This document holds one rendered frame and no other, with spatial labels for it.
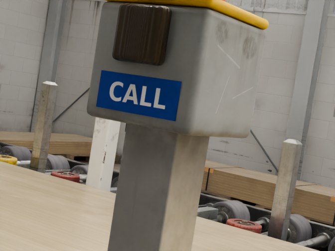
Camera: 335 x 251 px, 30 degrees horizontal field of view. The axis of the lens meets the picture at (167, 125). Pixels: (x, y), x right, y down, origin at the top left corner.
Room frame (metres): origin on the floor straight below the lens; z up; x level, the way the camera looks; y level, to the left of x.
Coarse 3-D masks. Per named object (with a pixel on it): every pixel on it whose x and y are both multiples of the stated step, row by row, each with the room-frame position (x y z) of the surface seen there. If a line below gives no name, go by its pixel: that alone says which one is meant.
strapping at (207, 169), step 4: (204, 168) 7.03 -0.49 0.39; (208, 168) 7.00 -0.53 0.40; (212, 168) 7.00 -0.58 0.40; (244, 168) 7.57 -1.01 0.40; (208, 172) 7.00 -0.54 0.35; (212, 172) 6.97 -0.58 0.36; (208, 176) 6.99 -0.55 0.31; (312, 184) 6.96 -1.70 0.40; (316, 184) 7.03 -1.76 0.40; (332, 196) 6.18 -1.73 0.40; (332, 200) 6.17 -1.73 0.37
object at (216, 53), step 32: (128, 0) 0.34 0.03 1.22; (160, 0) 0.32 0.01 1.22; (192, 0) 0.31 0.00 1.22; (192, 32) 0.31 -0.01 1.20; (224, 32) 0.32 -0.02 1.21; (256, 32) 0.35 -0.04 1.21; (96, 64) 0.34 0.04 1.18; (128, 64) 0.33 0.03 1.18; (192, 64) 0.31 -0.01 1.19; (224, 64) 0.33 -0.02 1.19; (256, 64) 0.36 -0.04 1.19; (96, 96) 0.34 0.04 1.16; (192, 96) 0.31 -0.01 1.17; (224, 96) 0.33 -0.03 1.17; (160, 128) 0.32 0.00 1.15; (192, 128) 0.31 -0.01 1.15; (224, 128) 0.34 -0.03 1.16
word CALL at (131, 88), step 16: (112, 80) 0.33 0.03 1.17; (128, 80) 0.33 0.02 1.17; (144, 80) 0.32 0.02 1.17; (160, 80) 0.32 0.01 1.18; (112, 96) 0.33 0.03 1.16; (128, 96) 0.33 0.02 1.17; (144, 96) 0.32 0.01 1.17; (160, 96) 0.32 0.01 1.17; (176, 96) 0.31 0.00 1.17; (128, 112) 0.33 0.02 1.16; (144, 112) 0.32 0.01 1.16; (160, 112) 0.32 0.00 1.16; (176, 112) 0.31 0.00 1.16
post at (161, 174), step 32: (128, 128) 0.35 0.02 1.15; (128, 160) 0.35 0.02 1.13; (160, 160) 0.34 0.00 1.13; (192, 160) 0.35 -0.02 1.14; (128, 192) 0.34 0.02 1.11; (160, 192) 0.33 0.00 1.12; (192, 192) 0.35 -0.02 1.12; (128, 224) 0.34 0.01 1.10; (160, 224) 0.33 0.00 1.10; (192, 224) 0.36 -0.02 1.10
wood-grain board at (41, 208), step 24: (0, 168) 1.65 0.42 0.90; (24, 168) 1.72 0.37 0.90; (0, 192) 1.34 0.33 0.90; (24, 192) 1.38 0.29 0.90; (48, 192) 1.42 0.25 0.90; (72, 192) 1.47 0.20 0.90; (96, 192) 1.52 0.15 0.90; (0, 216) 1.12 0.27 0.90; (24, 216) 1.15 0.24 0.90; (48, 216) 1.18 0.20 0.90; (72, 216) 1.22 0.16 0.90; (96, 216) 1.25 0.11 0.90; (0, 240) 0.97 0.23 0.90; (24, 240) 0.99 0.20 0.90; (48, 240) 1.01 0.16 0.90; (72, 240) 1.04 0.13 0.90; (96, 240) 1.06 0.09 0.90; (216, 240) 1.21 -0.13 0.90; (240, 240) 1.24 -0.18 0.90; (264, 240) 1.27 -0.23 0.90
